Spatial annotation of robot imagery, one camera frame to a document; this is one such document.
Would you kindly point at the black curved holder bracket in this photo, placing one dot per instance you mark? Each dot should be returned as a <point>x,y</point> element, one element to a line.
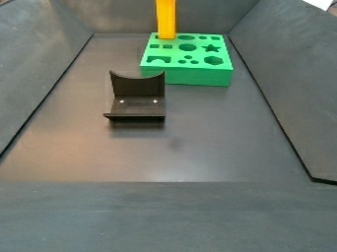
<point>138,97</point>

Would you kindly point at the green shape sorter block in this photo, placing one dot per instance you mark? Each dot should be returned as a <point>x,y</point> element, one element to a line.
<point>193,59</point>

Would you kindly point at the yellow rectangular peg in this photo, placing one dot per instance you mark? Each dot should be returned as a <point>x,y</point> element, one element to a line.
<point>166,18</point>

